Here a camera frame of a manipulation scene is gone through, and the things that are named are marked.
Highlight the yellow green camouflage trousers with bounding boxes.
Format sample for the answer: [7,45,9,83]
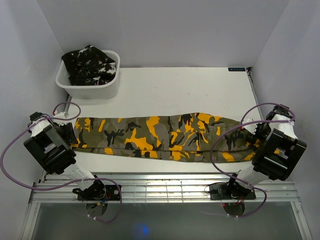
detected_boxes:
[71,112,262,163]

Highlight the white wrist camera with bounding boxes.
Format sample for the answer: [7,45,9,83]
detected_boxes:
[55,111,69,119]
[240,118,259,135]

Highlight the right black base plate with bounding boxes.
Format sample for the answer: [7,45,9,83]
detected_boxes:
[204,182,256,200]

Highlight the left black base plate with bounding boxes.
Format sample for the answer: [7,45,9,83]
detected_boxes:
[72,184,122,202]

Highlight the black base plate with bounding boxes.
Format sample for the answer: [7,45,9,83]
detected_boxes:
[72,184,122,202]
[204,182,256,200]

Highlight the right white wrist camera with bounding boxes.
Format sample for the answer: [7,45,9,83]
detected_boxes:
[240,118,259,135]

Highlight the white plastic laundry basket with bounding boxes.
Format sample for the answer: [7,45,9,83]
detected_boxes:
[55,45,121,100]

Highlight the dark blue table label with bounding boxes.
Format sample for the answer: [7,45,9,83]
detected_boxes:
[228,67,246,72]

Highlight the aluminium rail frame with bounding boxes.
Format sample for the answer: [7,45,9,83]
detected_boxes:
[29,174,300,204]

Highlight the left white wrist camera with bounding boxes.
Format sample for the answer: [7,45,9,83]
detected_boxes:
[55,111,69,119]

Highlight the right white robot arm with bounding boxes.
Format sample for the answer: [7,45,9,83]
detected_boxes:
[225,104,307,199]

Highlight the black white camouflage trousers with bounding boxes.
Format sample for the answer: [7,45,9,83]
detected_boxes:
[61,45,117,86]

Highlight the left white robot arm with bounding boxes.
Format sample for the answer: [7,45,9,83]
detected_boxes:
[23,112,107,201]

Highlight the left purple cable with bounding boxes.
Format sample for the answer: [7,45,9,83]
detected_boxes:
[0,101,123,224]

